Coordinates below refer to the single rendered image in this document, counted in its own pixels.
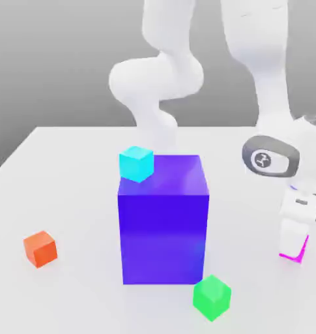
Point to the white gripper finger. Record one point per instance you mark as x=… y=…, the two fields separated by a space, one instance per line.
x=293 y=237

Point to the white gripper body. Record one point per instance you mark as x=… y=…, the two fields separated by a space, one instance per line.
x=293 y=208

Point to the small magenta cube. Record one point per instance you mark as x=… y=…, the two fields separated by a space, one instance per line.
x=300 y=258

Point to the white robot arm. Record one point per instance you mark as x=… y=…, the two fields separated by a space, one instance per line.
x=163 y=75

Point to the small green cube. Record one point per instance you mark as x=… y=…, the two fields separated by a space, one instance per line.
x=212 y=297

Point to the small cyan cube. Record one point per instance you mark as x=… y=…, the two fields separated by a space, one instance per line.
x=135 y=164

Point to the small orange cube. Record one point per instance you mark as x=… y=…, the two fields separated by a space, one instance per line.
x=41 y=250

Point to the large blue box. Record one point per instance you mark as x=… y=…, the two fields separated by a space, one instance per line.
x=163 y=234

